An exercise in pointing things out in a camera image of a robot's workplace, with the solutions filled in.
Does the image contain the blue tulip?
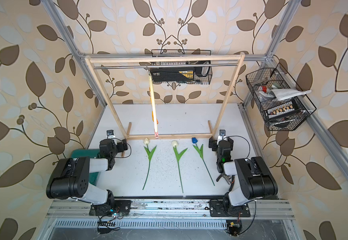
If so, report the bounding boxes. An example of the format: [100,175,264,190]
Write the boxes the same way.
[192,137,215,186]

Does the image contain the white tulip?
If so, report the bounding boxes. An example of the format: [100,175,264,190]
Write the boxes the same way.
[172,140,188,193]
[143,138,157,190]

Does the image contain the yellow clip hanger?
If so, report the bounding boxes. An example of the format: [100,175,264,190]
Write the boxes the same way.
[149,73,159,139]

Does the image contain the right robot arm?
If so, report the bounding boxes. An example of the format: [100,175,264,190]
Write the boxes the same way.
[209,136,278,218]

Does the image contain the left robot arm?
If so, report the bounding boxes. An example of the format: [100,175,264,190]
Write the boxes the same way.
[46,138,132,217]

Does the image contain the wooden clothes rack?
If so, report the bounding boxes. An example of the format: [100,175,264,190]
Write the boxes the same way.
[84,53,249,140]

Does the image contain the green tool case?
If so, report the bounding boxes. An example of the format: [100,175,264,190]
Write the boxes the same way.
[70,149,100,186]

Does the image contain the white paper in basket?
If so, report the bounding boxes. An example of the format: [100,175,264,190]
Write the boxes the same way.
[269,89,312,101]

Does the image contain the black box in basket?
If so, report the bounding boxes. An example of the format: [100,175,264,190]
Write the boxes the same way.
[150,68,195,83]

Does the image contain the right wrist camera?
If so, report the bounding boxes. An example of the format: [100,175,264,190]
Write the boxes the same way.
[218,130,226,142]

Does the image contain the orange handled pliers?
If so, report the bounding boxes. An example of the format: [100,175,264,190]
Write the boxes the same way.
[216,173,235,185]

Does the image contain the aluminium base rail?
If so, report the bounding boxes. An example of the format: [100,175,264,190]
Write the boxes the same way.
[45,197,296,221]

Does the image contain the right wire basket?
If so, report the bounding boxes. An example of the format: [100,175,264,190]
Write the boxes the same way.
[246,64,317,131]

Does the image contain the wire basket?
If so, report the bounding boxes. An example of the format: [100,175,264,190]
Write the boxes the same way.
[150,49,213,85]
[246,64,317,131]

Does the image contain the back wire basket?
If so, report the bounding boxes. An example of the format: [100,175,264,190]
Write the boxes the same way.
[150,49,213,85]

